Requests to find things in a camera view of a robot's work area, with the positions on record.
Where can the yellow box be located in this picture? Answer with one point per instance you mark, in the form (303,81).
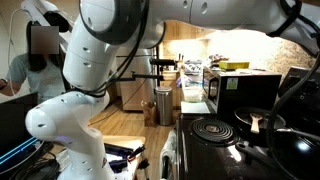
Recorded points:
(233,65)

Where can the black frying pan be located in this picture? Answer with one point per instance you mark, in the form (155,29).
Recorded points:
(243,116)

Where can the black monitor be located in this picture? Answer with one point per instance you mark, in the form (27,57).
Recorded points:
(12,121)

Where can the black microwave oven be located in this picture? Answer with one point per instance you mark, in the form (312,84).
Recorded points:
(229,90)

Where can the black camera stand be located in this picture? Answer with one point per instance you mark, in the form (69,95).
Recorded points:
(157,62)

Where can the black skillet handle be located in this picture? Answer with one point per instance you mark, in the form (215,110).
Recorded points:
(255,159)

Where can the stainless steel trash can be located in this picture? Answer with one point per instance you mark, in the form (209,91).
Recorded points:
(165,105)

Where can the person in grey shirt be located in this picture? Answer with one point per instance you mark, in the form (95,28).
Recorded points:
(40,65)

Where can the stainless steel refrigerator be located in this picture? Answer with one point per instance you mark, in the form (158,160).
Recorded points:
(134,93)

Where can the black electric stove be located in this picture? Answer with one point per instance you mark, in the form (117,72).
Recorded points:
(206,142)

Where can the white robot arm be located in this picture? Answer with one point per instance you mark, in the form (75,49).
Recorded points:
(104,26)

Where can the wooden spatula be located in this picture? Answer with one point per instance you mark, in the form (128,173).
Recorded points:
(255,122)

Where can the white dish towel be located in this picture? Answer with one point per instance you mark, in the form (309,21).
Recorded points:
(167,159)

